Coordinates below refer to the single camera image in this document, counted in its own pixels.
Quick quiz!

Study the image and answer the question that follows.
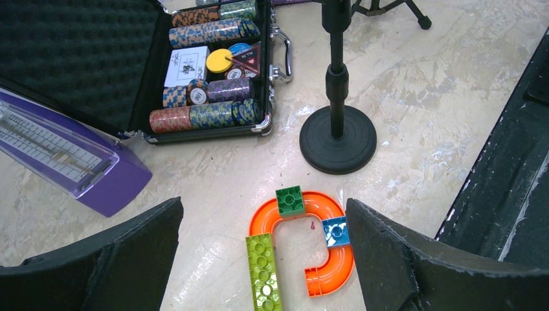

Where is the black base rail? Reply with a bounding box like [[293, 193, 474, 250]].
[[436, 35, 548, 270]]

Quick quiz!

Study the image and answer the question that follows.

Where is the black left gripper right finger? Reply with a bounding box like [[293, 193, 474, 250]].
[[346, 198, 548, 310]]

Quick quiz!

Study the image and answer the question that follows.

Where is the orange curved toy track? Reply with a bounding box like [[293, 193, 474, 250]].
[[245, 190, 355, 298]]

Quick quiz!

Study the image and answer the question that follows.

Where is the black tripod shock-mount stand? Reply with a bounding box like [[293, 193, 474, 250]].
[[351, 0, 432, 30]]

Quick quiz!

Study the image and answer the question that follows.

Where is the green square brick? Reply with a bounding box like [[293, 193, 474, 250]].
[[275, 185, 306, 218]]

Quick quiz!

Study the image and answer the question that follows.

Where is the lime green long brick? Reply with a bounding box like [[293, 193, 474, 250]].
[[245, 233, 283, 311]]

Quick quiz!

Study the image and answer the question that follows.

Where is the purple glitter microphone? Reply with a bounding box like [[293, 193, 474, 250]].
[[271, 0, 310, 6]]

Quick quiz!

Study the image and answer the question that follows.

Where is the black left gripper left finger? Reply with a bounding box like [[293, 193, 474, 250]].
[[1, 197, 184, 310]]

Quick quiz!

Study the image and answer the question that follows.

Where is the yellow dealer button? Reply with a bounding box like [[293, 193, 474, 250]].
[[206, 49, 233, 73]]

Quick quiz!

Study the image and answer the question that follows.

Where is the black poker chip case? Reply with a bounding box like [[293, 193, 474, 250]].
[[1, 1, 280, 144]]

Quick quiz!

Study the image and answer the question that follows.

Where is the white playing card box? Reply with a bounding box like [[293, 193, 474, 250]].
[[164, 46, 210, 87]]

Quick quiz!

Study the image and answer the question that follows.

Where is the black round-base stand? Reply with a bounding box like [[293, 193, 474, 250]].
[[299, 1, 377, 175]]

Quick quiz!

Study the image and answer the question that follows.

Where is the purple metronome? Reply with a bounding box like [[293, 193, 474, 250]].
[[1, 90, 152, 217]]

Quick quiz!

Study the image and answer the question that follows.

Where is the blue square brick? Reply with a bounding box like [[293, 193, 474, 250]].
[[322, 216, 350, 249]]

